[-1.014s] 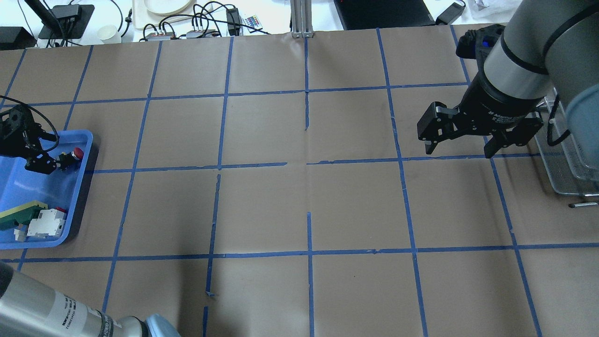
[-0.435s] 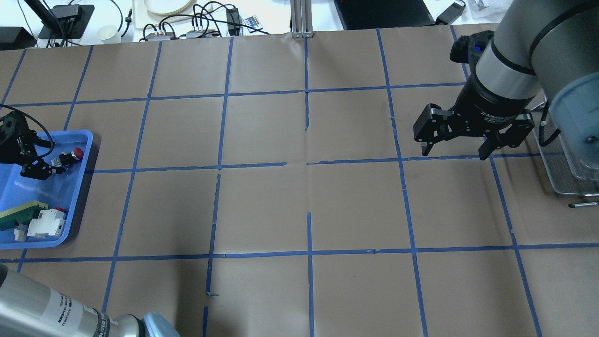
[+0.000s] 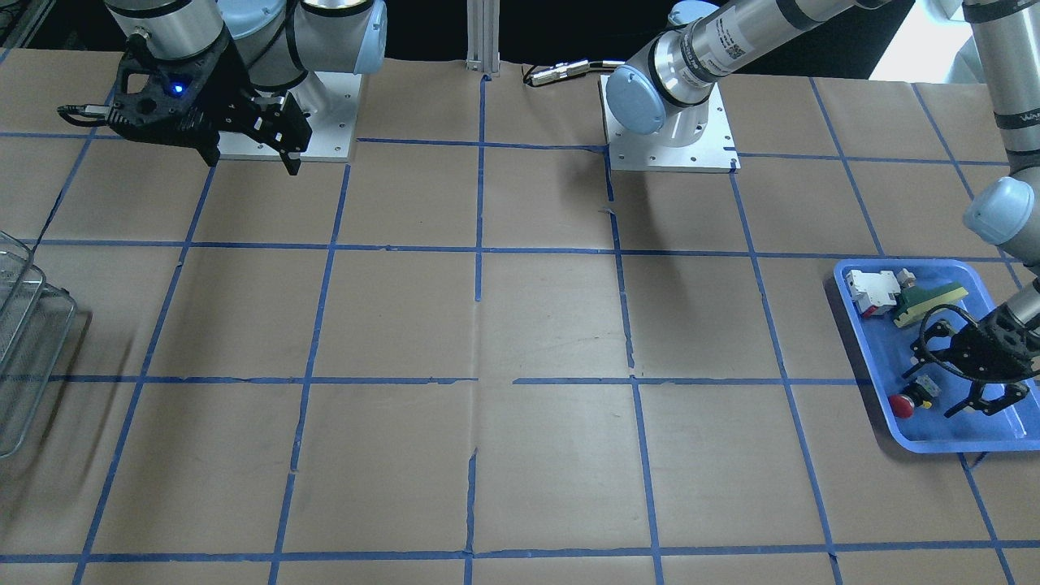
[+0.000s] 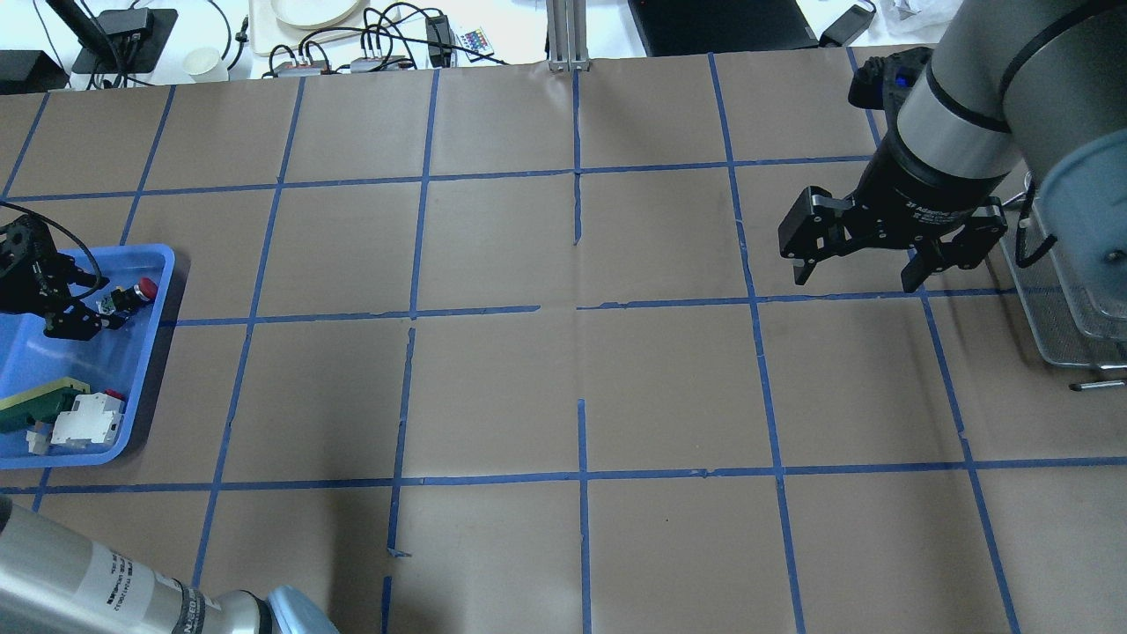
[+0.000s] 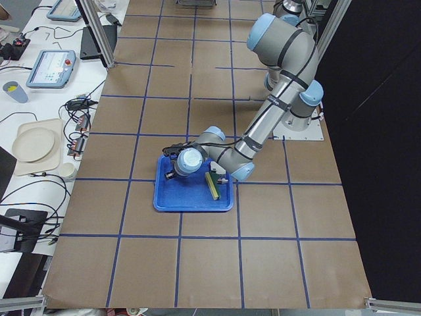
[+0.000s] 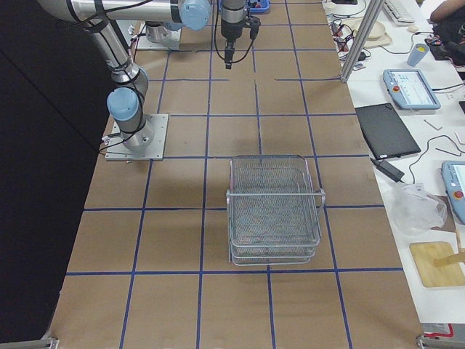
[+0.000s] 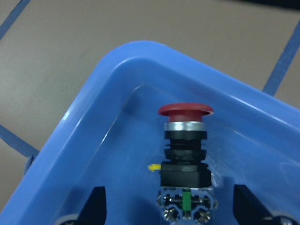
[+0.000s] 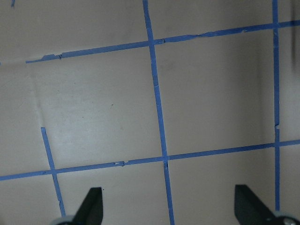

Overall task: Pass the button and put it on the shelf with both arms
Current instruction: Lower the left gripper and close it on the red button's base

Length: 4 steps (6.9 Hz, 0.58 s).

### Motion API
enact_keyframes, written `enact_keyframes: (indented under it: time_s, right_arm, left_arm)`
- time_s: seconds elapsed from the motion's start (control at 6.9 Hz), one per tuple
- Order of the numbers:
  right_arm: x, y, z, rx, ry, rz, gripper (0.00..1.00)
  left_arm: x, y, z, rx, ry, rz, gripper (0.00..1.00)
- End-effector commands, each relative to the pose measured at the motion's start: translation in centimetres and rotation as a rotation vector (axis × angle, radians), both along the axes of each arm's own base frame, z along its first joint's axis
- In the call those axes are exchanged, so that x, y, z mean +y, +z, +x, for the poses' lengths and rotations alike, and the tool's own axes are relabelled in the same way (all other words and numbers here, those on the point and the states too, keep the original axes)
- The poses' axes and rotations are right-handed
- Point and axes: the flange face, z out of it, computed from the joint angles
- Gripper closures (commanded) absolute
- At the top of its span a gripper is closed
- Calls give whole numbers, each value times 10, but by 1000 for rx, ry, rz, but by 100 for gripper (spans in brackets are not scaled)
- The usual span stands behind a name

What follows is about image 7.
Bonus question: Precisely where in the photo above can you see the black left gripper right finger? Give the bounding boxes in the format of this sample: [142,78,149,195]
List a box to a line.
[233,184,273,225]

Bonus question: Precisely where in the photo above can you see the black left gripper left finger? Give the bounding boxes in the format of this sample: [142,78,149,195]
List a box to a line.
[77,186,107,225]

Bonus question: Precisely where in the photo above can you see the red emergency stop button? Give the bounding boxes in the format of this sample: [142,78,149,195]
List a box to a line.
[148,103,218,225]

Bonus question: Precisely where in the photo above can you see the blue plastic tray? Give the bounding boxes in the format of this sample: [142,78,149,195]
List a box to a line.
[0,41,300,225]

